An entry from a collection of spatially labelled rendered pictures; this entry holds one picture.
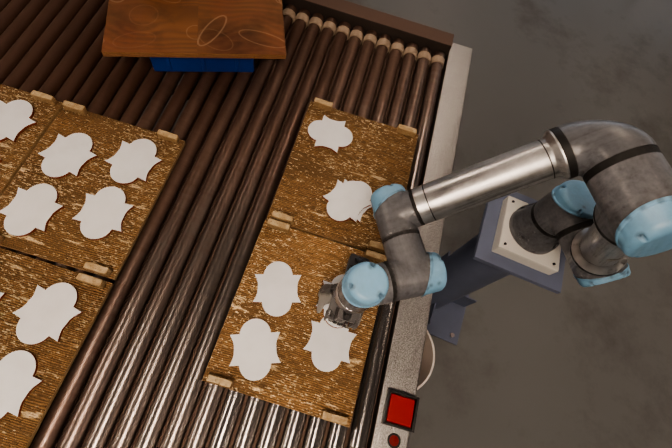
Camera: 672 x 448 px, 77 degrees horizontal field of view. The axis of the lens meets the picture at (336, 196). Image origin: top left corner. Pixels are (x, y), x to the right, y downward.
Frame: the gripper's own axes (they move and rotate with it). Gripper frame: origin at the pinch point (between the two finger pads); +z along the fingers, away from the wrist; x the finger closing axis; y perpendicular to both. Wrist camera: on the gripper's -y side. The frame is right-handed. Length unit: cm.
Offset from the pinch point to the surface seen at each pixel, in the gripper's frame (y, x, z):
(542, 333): -32, 109, 96
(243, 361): 20.3, -17.7, -0.4
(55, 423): 43, -51, 2
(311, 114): -51, -24, 4
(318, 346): 12.2, -2.2, -0.2
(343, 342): 9.5, 3.3, -0.1
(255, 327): 12.5, -17.8, -0.1
